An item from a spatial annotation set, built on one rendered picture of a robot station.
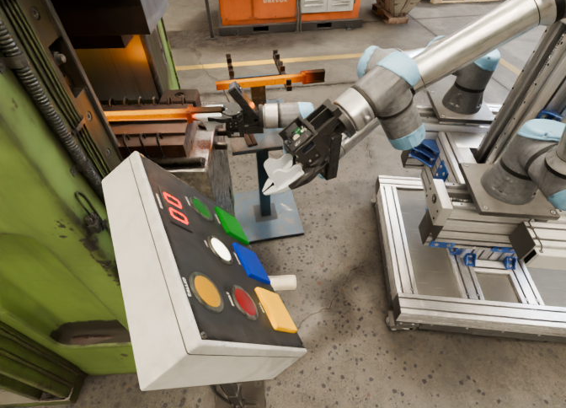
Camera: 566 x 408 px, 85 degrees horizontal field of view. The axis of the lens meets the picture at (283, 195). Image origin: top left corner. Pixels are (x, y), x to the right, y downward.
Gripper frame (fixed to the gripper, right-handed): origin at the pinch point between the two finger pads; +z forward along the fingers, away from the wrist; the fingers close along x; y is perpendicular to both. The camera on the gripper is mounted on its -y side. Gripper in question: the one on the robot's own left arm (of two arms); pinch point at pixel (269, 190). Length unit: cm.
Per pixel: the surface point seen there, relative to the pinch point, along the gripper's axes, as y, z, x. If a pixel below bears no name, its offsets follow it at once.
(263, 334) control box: 6.8, 10.7, 25.8
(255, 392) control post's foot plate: -83, 67, 5
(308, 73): -29, -33, -60
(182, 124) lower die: 0.2, 10.8, -43.2
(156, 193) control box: 20.9, 10.7, 5.1
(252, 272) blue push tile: 2.4, 10.1, 14.0
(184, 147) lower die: -0.9, 13.7, -35.1
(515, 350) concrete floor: -143, -29, 42
